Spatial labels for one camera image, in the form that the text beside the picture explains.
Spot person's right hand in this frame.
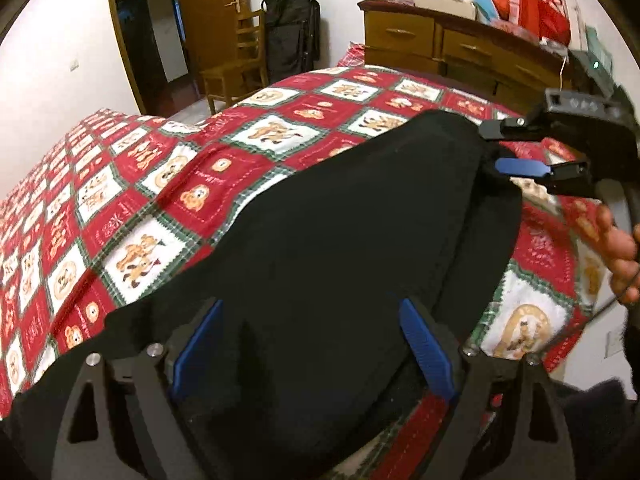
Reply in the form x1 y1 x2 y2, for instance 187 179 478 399
597 204 639 309

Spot wooden chair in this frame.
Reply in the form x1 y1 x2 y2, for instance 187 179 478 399
201 10 269 115

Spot red gift bag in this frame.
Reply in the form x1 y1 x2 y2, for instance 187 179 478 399
538 0 570 47

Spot brown wooden door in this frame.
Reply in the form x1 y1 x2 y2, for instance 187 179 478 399
178 0 248 76

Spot red patchwork bear bedspread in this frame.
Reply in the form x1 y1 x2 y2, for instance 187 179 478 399
0 64 597 480

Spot black pants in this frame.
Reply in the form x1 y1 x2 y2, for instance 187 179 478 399
1 110 522 479

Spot black luggage bag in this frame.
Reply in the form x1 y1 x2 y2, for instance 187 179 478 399
262 0 320 84

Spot wooden dresser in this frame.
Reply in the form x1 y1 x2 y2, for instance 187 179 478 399
358 0 589 112

